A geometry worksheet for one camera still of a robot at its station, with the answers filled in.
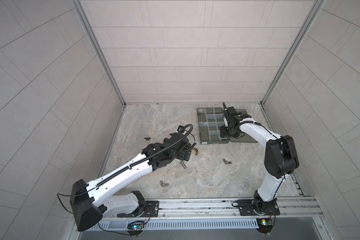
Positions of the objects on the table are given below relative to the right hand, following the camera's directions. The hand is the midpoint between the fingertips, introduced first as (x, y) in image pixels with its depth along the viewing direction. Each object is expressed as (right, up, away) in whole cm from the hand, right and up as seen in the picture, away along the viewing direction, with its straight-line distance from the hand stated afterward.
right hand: (223, 134), depth 93 cm
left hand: (-23, -4, -19) cm, 30 cm away
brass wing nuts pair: (-17, -10, -2) cm, 20 cm away
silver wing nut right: (0, -16, -6) cm, 17 cm away
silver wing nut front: (-36, -25, -14) cm, 46 cm away
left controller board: (-45, -37, -28) cm, 65 cm away
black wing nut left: (-49, -3, +3) cm, 49 cm away
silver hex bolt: (-25, -16, -8) cm, 31 cm away
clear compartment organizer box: (-6, +9, +14) cm, 17 cm away
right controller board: (+14, -39, -25) cm, 48 cm away
